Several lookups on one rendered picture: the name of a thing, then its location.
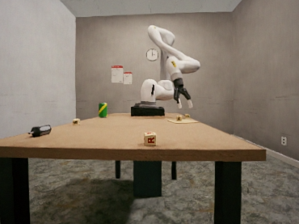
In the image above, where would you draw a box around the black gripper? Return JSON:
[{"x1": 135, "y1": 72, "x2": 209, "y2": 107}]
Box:
[{"x1": 173, "y1": 79, "x2": 192, "y2": 108}]

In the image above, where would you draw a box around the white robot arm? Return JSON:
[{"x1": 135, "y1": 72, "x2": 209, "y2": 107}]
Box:
[{"x1": 135, "y1": 25, "x2": 200, "y2": 108}]

